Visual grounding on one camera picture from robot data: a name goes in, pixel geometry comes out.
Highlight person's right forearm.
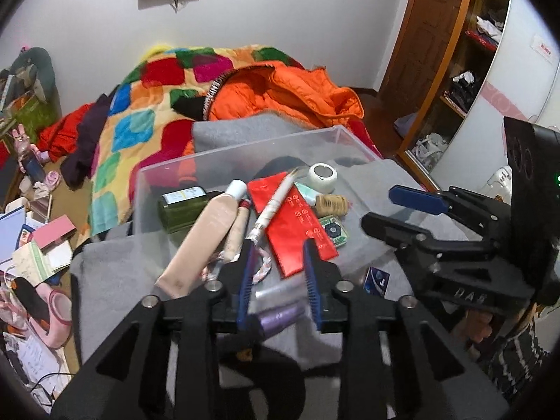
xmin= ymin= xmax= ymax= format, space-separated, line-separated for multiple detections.
xmin=483 ymin=310 xmax=554 ymax=399

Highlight blue notebook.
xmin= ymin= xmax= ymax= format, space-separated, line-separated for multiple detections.
xmin=0 ymin=208 xmax=27 ymax=265

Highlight red box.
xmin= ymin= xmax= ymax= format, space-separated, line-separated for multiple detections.
xmin=0 ymin=138 xmax=20 ymax=204

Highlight pink white braided rope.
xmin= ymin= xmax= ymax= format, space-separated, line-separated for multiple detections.
xmin=200 ymin=245 xmax=274 ymax=285

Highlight green glass bottle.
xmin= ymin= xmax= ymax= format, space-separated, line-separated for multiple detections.
xmin=157 ymin=186 xmax=224 ymax=232

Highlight clear plastic box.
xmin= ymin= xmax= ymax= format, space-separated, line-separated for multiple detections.
xmin=131 ymin=125 xmax=386 ymax=281

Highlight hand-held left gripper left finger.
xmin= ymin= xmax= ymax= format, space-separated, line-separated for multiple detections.
xmin=50 ymin=237 xmax=259 ymax=420

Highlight green patterned small box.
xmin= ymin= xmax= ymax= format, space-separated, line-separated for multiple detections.
xmin=318 ymin=215 xmax=351 ymax=246

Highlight wooden shelf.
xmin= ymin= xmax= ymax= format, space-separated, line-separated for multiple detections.
xmin=440 ymin=0 xmax=512 ymax=119

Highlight white patterned pen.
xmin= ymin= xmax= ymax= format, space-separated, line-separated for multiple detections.
xmin=245 ymin=167 xmax=300 ymax=246

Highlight small pink shoes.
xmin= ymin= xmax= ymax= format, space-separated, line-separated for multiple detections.
xmin=33 ymin=171 xmax=60 ymax=193

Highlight black insole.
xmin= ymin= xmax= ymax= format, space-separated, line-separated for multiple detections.
xmin=12 ymin=276 xmax=49 ymax=322

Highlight large beige cosmetic tube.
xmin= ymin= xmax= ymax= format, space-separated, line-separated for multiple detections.
xmin=154 ymin=179 xmax=248 ymax=300

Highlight orange puffer jacket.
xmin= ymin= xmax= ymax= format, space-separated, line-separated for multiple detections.
xmin=205 ymin=61 xmax=365 ymax=130

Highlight red wardrobe sticker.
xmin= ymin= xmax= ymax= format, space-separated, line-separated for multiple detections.
xmin=529 ymin=34 xmax=560 ymax=60

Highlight purple tube with black cap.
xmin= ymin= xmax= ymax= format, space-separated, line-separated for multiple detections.
xmin=256 ymin=302 xmax=307 ymax=337

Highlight person's right hand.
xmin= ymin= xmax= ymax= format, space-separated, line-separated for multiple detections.
xmin=464 ymin=308 xmax=497 ymax=344

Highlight white wardrobe sliding door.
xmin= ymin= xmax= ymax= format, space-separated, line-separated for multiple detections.
xmin=431 ymin=0 xmax=560 ymax=193

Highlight black white patterned strap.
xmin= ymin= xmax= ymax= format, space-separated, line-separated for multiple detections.
xmin=202 ymin=72 xmax=232 ymax=121

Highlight brown wooden door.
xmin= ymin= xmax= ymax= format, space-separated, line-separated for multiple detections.
xmin=378 ymin=0 xmax=475 ymax=97

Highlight brown twine spool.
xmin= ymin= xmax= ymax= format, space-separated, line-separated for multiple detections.
xmin=315 ymin=193 xmax=351 ymax=218

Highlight white plastic appliance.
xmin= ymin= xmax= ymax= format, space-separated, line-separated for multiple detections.
xmin=479 ymin=165 xmax=513 ymax=205

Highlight colourful patchwork quilt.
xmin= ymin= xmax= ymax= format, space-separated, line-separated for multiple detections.
xmin=90 ymin=44 xmax=307 ymax=237

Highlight blue card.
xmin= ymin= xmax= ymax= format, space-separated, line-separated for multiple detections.
xmin=363 ymin=266 xmax=391 ymax=295

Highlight grey white shoe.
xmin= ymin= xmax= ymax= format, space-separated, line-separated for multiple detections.
xmin=413 ymin=132 xmax=450 ymax=169

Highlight red cloth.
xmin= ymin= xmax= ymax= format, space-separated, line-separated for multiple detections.
xmin=37 ymin=103 xmax=99 ymax=162

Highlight white papers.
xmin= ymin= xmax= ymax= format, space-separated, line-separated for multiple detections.
xmin=4 ymin=332 xmax=62 ymax=394

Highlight lavender cloth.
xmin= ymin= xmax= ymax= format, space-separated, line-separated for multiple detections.
xmin=393 ymin=113 xmax=420 ymax=137

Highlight pink bunny toy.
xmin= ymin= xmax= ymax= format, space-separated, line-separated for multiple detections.
xmin=11 ymin=125 xmax=47 ymax=180

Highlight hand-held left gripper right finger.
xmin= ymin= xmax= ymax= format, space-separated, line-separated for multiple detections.
xmin=303 ymin=237 xmax=510 ymax=420

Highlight dark folded clothes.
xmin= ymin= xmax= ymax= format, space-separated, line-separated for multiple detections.
xmin=446 ymin=70 xmax=482 ymax=112

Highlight pink book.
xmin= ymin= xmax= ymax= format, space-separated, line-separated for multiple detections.
xmin=33 ymin=215 xmax=77 ymax=248

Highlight green white booklet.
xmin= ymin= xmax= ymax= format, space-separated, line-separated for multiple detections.
xmin=12 ymin=240 xmax=73 ymax=287

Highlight white cloth on shelf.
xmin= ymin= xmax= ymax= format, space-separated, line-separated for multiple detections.
xmin=476 ymin=15 xmax=504 ymax=42

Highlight clear plastic tube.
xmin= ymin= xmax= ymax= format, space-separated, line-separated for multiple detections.
xmin=254 ymin=278 xmax=309 ymax=302

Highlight red envelope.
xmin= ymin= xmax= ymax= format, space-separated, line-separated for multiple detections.
xmin=247 ymin=171 xmax=340 ymax=278

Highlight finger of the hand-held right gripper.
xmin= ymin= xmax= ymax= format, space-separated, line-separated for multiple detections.
xmin=361 ymin=211 xmax=550 ymax=316
xmin=388 ymin=185 xmax=515 ymax=239

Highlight dark purple cloth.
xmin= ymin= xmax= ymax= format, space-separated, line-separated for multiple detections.
xmin=60 ymin=94 xmax=119 ymax=190

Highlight white tape roll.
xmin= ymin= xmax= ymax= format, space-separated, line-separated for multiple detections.
xmin=305 ymin=163 xmax=340 ymax=193

